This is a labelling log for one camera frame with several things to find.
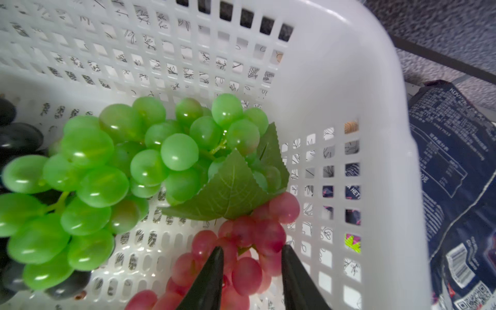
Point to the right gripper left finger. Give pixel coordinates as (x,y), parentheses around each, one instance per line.
(206,291)

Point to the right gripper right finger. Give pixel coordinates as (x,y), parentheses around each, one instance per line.
(300,292)

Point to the red grape bunch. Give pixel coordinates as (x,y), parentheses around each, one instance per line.
(252,247)

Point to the green grape bunch right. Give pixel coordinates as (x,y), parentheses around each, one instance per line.
(61,211)

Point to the dark blue snack bag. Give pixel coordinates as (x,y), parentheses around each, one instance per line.
(456,145)

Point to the black grape bunch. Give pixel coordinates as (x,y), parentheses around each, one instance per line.
(19,139)

